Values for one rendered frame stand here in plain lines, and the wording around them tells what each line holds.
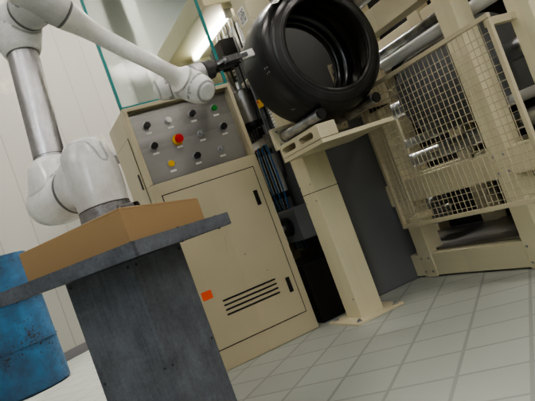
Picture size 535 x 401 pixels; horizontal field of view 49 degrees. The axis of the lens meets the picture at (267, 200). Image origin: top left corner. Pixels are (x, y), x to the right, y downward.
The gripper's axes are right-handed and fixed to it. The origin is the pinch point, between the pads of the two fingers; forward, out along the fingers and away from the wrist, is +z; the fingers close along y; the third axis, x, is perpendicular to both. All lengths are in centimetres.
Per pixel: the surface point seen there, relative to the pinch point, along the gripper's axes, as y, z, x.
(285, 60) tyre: -11.5, 7.7, 10.6
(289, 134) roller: 16.1, 10.0, 35.3
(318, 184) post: 26, 17, 62
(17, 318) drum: 235, -120, 54
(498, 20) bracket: -59, 65, 36
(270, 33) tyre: -10.3, 8.2, -1.9
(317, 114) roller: -10.4, 10.0, 34.9
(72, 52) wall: 458, 60, -179
